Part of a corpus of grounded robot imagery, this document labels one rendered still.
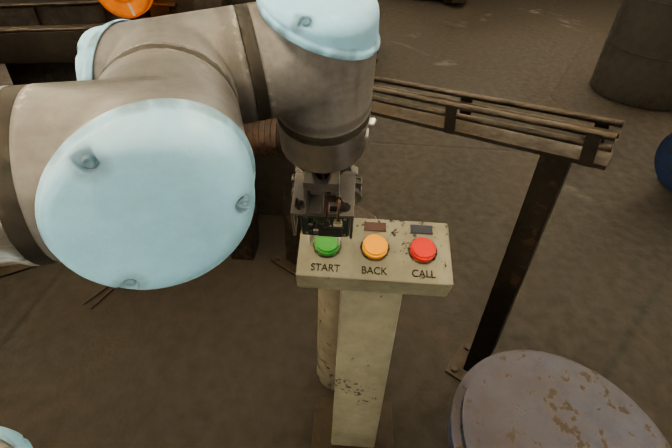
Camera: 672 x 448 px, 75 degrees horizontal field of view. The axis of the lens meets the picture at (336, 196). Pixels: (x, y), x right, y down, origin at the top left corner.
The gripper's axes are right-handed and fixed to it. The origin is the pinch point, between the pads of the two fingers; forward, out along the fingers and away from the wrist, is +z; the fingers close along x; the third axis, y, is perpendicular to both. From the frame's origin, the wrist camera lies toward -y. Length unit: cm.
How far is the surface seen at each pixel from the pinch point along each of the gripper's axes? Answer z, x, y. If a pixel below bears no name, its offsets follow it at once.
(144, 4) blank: 15, -55, -73
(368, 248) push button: 5.8, 6.4, 0.9
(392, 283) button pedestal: 7.5, 10.2, 5.7
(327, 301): 35.7, -0.3, -1.2
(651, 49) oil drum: 103, 171, -185
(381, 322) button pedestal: 18.6, 9.6, 8.2
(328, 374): 61, 0, 9
